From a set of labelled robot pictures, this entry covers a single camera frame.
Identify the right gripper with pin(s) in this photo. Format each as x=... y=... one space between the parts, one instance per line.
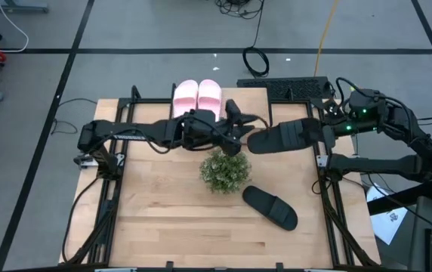
x=342 y=128

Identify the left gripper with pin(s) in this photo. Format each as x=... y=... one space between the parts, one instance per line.
x=220 y=130

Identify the black slide sandal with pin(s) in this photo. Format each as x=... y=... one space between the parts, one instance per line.
x=265 y=140
x=269 y=208

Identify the pink slide sandal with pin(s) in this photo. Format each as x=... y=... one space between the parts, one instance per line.
x=210 y=96
x=186 y=96

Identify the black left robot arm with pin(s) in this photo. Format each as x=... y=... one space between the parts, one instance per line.
x=144 y=132

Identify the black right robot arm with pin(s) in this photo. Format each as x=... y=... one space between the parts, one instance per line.
x=382 y=166

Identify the wooden shelf black legs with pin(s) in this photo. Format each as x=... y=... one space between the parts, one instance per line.
x=250 y=100

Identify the green potted plant black pot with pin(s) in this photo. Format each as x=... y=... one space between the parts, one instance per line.
x=225 y=174

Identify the black perforated computer case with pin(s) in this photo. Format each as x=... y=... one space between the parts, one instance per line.
x=303 y=88

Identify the black desk beam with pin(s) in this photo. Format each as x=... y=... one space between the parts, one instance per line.
x=401 y=198

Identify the white paper sheet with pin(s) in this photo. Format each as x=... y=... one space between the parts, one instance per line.
x=387 y=224

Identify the grey table foot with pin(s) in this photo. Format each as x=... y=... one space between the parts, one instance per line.
x=16 y=7

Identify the black aluminium rig frame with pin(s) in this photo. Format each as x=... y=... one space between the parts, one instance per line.
x=148 y=101

